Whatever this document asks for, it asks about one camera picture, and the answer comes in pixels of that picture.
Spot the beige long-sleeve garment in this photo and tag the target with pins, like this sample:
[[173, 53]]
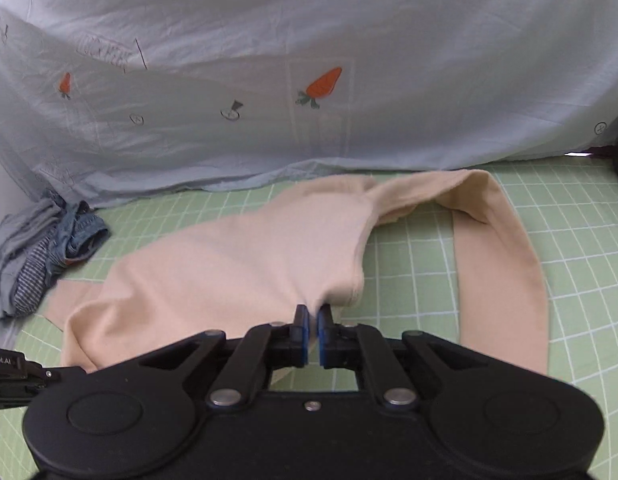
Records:
[[306, 248]]

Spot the light blue carrot-print sheet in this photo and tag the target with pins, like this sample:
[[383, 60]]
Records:
[[107, 100]]

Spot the grey crumpled garment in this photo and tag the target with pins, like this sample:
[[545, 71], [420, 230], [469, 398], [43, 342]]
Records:
[[18, 233]]

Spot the blue checkered shirt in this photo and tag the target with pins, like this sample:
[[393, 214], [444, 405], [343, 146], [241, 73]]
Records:
[[33, 279]]

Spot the blue denim jeans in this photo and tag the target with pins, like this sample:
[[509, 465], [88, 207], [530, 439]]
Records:
[[75, 238]]

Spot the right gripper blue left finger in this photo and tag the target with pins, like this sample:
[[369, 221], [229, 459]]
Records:
[[263, 350]]

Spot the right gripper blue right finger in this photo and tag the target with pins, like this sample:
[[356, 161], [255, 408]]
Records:
[[364, 351]]

